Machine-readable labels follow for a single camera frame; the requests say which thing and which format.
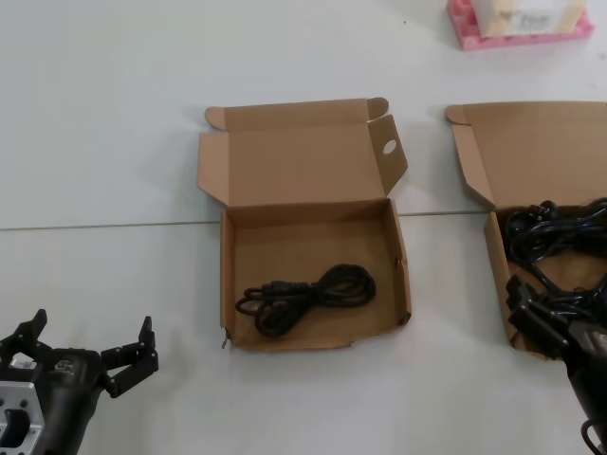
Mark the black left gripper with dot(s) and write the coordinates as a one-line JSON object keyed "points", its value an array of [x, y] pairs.
{"points": [[66, 379]]}

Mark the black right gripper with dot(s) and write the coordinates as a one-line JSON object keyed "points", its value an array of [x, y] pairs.
{"points": [[590, 369]]}

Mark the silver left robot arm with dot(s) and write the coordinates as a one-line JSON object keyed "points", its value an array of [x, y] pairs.
{"points": [[19, 393]]}

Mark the empty brown cardboard box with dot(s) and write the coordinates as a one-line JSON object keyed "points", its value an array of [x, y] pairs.
{"points": [[308, 189]]}

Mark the white beige carton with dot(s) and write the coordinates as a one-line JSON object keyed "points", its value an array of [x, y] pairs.
{"points": [[502, 19]]}

